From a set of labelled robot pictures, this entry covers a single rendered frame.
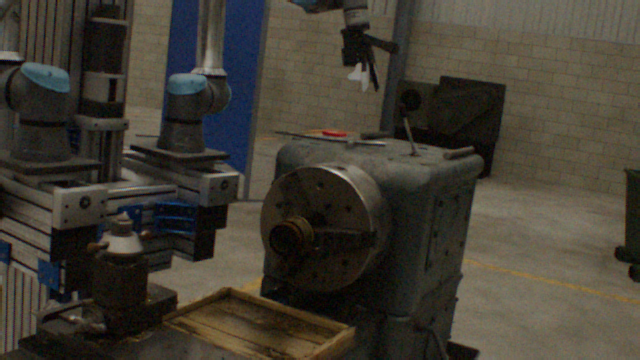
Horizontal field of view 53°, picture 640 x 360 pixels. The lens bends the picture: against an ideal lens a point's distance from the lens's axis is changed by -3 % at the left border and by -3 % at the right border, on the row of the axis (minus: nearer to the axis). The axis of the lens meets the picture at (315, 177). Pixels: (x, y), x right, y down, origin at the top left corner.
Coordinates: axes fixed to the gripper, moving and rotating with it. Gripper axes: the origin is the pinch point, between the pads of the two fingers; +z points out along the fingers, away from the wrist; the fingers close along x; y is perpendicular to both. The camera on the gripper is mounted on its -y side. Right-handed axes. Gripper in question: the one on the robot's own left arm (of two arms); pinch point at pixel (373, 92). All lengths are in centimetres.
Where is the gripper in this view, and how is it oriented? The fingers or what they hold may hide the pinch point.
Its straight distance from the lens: 199.0
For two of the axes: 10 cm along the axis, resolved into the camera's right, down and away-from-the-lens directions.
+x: -3.3, 1.2, -9.4
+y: -9.4, 0.9, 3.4
